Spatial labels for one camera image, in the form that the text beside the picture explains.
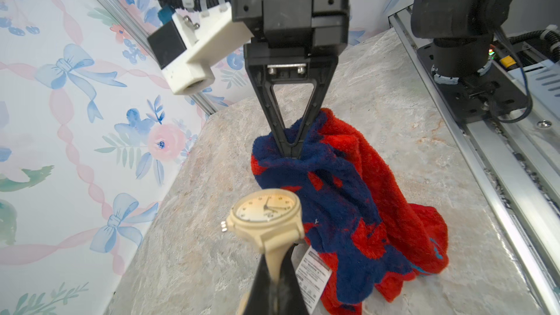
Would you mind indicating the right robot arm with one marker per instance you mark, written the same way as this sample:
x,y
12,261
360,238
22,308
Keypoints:
x,y
465,28

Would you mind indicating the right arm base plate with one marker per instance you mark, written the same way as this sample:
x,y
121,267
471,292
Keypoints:
x,y
468,99

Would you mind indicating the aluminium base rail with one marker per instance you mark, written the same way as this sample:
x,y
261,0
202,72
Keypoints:
x,y
517,168

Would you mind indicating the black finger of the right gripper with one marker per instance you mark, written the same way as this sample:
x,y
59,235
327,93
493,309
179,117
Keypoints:
x,y
267,72

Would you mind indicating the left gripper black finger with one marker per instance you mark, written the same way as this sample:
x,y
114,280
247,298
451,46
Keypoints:
x,y
268,297

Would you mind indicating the red blue patterned cloth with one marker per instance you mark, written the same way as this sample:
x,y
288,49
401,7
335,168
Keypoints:
x,y
354,214

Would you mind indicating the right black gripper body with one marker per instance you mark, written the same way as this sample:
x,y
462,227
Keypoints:
x,y
290,32

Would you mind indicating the white cloth care label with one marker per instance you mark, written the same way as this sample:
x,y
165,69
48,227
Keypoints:
x,y
312,275

